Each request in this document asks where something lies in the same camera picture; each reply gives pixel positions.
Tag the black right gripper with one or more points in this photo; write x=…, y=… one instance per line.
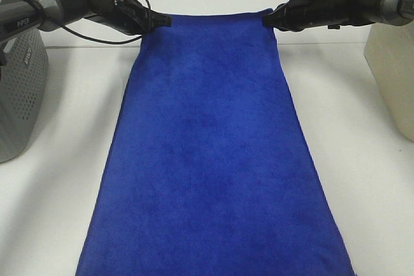
x=297, y=15

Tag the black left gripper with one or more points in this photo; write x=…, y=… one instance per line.
x=129, y=17

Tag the blue microfibre towel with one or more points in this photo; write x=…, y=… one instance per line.
x=209, y=172

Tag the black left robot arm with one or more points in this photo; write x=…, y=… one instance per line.
x=46, y=15

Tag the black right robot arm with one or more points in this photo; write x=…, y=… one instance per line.
x=366, y=12

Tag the beige storage box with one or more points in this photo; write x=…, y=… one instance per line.
x=389, y=53

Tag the grey perforated laundry basket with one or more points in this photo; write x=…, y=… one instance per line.
x=24, y=69

